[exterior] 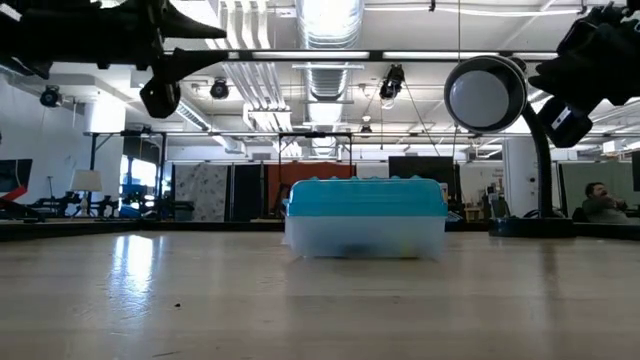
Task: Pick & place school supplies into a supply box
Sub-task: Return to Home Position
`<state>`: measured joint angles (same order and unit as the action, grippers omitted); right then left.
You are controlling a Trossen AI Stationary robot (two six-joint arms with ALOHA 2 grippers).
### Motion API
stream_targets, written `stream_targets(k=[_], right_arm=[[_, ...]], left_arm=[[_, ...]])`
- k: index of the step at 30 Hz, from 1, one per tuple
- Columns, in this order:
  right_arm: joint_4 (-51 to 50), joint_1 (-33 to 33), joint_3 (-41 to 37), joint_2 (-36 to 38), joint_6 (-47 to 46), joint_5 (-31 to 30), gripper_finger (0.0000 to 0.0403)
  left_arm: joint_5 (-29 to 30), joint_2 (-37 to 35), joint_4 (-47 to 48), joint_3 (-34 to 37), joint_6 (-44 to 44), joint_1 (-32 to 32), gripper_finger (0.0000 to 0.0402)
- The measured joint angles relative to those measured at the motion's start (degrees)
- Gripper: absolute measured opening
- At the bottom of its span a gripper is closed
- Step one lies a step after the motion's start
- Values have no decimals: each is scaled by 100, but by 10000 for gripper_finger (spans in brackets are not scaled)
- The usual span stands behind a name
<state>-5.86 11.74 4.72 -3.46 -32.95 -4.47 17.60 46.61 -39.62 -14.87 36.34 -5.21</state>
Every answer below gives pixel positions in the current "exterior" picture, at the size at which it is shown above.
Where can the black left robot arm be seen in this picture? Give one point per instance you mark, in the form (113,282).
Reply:
(60,35)

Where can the silver ceiling duct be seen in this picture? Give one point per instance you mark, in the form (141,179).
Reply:
(330,30)

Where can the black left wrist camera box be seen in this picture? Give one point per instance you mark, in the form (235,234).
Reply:
(160,97)

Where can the black panel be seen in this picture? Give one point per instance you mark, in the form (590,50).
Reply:
(247,190)

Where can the person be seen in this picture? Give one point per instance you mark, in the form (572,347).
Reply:
(600,205)

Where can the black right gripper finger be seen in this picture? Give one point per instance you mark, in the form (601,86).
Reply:
(570,82)
(590,30)

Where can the black gooseneck desk lamp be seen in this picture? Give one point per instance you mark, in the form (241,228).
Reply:
(482,95)

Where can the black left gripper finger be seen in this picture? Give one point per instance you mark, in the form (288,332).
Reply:
(192,62)
(185,27)

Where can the white-shade table lamp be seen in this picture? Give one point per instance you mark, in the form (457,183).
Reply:
(86,181)

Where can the grey patterned panel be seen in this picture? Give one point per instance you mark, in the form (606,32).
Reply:
(200,190)

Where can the black background rack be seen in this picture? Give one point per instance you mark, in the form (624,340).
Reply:
(162,160)

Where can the white pillar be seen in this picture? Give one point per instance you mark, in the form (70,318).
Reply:
(520,175)

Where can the black hanging ceiling camera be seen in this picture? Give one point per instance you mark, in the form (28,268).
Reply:
(391,82)

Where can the black monitor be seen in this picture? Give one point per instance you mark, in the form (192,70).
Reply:
(420,167)

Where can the blue plastic box lid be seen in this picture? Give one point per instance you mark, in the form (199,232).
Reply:
(365,200)

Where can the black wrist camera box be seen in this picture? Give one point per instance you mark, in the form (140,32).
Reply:
(565,122)
(160,97)

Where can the orange partition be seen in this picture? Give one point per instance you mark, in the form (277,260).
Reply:
(300,170)

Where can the black screen with red stripe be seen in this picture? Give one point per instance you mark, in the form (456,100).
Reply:
(15,172)

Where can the green partition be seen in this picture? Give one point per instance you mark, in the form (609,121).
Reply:
(575,180)

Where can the black ceiling spotlight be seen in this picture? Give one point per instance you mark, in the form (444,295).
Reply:
(219,89)
(51,96)

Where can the black aluminium table frame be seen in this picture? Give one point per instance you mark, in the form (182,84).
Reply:
(150,227)

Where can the black overhead frame bar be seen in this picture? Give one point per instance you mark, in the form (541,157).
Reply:
(325,55)

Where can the black background rig frame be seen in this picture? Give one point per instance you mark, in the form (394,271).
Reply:
(280,150)

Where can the clear plastic supply box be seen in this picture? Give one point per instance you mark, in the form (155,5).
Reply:
(365,237)

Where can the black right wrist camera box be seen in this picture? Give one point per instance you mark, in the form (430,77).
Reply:
(565,122)

